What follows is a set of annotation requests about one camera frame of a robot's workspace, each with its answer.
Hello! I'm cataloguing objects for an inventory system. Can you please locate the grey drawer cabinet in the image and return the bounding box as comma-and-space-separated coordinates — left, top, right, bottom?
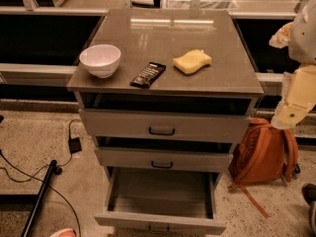
66, 8, 265, 183

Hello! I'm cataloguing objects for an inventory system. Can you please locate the white bowl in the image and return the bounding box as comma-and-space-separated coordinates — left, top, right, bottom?
79, 44, 121, 78

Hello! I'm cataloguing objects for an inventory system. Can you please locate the orange backpack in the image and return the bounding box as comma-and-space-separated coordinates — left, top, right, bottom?
228, 118, 300, 218

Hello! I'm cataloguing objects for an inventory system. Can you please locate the yellow sponge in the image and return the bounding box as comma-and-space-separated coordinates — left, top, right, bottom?
173, 49, 212, 75

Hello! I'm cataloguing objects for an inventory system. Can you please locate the dark shoe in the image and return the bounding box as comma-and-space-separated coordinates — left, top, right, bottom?
301, 183, 316, 235

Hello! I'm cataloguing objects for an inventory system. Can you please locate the grey bottom drawer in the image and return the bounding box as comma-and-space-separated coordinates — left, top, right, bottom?
95, 168, 226, 235

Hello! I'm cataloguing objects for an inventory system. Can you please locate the grey top drawer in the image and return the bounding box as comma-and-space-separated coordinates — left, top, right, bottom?
79, 109, 250, 143

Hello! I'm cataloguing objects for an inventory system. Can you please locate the grey drawer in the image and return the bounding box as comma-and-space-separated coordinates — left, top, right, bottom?
79, 109, 250, 143
95, 168, 226, 235
95, 147, 232, 173

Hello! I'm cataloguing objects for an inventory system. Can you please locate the black floor cable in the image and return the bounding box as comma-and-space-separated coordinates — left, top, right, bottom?
0, 118, 82, 237

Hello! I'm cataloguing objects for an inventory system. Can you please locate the grey middle drawer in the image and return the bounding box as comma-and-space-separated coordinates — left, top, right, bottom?
95, 147, 232, 173

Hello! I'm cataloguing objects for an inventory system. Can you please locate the black pole on floor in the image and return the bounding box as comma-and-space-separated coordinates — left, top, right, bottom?
21, 160, 57, 237

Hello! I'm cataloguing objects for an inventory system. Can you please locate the black snack bar wrapper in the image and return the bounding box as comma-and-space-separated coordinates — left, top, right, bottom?
130, 62, 166, 88

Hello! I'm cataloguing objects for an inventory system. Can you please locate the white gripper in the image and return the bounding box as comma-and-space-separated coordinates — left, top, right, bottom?
271, 64, 316, 129

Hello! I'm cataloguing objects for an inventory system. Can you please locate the black power adapter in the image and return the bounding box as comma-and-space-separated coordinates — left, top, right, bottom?
68, 137, 82, 154

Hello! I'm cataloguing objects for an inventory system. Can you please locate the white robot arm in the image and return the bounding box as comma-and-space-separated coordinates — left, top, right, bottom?
269, 0, 316, 129

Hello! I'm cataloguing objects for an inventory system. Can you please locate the pink shoe tip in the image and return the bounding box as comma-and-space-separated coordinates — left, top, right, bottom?
49, 228, 76, 237

